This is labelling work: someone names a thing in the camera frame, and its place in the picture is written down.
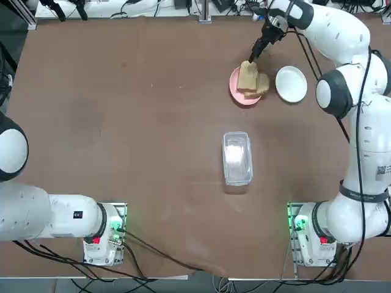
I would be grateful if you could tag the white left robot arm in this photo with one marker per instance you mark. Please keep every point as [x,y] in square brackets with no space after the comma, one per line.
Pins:
[61,213]

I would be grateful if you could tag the black stand leg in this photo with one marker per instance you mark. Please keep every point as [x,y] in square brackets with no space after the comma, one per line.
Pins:
[81,9]
[58,10]

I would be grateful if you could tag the pink round plate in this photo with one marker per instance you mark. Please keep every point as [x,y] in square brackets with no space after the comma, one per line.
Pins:
[235,91]

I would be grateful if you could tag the brown bread slice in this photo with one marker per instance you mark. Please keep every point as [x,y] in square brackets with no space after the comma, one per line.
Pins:
[263,82]
[247,76]

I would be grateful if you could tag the white round plate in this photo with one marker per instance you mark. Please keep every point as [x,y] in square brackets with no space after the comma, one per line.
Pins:
[291,84]

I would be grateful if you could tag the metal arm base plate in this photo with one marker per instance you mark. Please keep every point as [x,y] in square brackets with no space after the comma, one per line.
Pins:
[122,210]
[291,213]

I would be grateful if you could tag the clear plastic container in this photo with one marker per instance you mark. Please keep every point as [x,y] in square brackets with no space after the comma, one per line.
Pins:
[236,158]

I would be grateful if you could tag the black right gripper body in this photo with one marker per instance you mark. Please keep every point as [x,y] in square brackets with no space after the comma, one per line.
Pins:
[273,35]

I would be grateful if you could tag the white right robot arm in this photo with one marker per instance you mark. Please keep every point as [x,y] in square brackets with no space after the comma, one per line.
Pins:
[336,33]

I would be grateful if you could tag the aluminium rail bracket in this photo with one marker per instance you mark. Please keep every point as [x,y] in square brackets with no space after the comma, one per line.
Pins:
[30,19]

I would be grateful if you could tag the aluminium camera post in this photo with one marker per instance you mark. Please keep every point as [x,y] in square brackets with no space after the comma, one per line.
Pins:
[204,10]

